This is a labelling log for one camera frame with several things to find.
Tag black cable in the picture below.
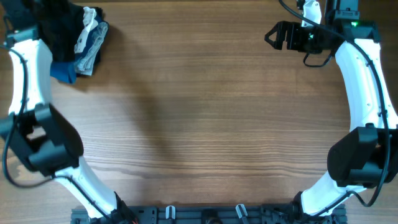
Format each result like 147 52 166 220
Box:
278 0 392 215
1 15 109 223

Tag right black cable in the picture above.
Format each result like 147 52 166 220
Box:
278 0 392 215

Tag white folded garment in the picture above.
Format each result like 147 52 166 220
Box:
74 7 98 54

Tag left black cable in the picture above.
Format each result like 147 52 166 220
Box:
1 15 109 223

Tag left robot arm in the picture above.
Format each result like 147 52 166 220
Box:
1 1 139 223

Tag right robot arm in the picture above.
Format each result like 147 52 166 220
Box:
264 0 397 223

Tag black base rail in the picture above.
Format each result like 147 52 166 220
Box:
70 203 348 224

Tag black polo shirt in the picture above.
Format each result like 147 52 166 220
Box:
32 0 84 62

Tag navy blue folded garment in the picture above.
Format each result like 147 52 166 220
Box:
50 16 104 84

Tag grey folded garment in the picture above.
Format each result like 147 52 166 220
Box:
74 21 109 76

